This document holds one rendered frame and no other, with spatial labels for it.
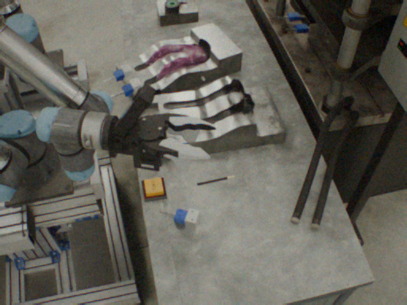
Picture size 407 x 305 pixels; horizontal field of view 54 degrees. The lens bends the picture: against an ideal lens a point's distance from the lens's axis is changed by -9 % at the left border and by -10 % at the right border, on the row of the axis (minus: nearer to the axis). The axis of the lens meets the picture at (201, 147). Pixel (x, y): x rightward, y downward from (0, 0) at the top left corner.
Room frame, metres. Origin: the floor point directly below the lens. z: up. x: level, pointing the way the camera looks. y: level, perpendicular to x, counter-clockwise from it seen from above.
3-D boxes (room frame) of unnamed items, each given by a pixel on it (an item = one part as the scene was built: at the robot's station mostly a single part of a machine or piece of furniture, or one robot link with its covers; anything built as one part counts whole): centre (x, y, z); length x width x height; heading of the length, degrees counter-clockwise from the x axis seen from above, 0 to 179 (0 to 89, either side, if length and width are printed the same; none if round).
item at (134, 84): (1.29, 0.31, 0.86); 0.13 x 0.05 x 0.05; 118
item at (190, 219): (0.72, 0.08, 0.83); 0.13 x 0.05 x 0.05; 73
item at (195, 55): (1.46, 0.10, 0.90); 0.26 x 0.18 x 0.08; 118
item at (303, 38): (1.83, -0.73, 0.87); 0.50 x 0.27 x 0.17; 101
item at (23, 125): (0.74, 0.52, 1.20); 0.13 x 0.12 x 0.14; 170
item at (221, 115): (1.14, -0.03, 0.92); 0.35 x 0.16 x 0.09; 101
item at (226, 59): (1.47, 0.10, 0.86); 0.50 x 0.26 x 0.11; 118
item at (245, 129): (1.14, -0.05, 0.87); 0.50 x 0.26 x 0.14; 101
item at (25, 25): (1.23, 0.65, 1.20); 0.13 x 0.12 x 0.14; 41
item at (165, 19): (1.92, 0.13, 0.84); 0.20 x 0.15 x 0.07; 101
